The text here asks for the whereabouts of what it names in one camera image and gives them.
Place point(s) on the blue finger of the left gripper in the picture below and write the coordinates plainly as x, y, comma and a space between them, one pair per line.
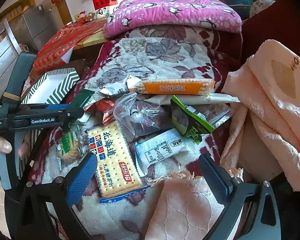
59, 106

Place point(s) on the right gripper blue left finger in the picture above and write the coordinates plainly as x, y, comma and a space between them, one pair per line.
78, 178

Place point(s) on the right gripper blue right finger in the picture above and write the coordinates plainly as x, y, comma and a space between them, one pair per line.
217, 178

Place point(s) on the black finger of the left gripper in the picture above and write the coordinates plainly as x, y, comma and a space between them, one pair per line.
72, 114

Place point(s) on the dark green sachet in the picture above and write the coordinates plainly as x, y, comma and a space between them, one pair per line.
81, 98

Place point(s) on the red candy wrapper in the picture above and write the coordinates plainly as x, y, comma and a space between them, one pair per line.
102, 108

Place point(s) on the green round cookie packet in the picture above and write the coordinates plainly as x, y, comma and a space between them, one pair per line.
68, 147

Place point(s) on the yellow Hokkaido cracker pack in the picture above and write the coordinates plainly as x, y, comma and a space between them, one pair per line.
116, 173

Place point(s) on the silver white snack packet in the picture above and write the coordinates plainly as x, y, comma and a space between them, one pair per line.
114, 90

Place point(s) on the clear bag of dark snacks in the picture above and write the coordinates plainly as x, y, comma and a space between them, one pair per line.
137, 118

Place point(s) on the white blue wafer packet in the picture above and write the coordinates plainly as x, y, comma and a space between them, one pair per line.
160, 148

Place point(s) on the green snack packet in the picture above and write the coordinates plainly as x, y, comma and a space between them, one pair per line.
190, 123

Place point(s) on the long white snack packet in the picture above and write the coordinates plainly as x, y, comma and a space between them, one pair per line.
212, 98

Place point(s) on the orange biscuit pack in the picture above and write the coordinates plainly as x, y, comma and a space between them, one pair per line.
185, 86

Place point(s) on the green striped white tray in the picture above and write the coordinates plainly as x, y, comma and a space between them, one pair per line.
52, 87

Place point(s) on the red patterned tablecloth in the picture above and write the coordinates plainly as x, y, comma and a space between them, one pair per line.
50, 55

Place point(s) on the wooden chair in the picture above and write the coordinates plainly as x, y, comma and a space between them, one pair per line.
9, 52

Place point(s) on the floral plush blanket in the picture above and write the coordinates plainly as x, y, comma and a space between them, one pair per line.
170, 52

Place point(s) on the grey refrigerator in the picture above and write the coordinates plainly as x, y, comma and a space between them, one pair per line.
34, 27

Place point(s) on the plush santa toy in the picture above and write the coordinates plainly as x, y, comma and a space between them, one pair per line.
84, 17

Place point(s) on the pink penguin pillow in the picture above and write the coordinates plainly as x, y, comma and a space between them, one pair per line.
211, 14

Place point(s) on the red banner on wall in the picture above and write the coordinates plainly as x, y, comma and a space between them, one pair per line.
98, 4

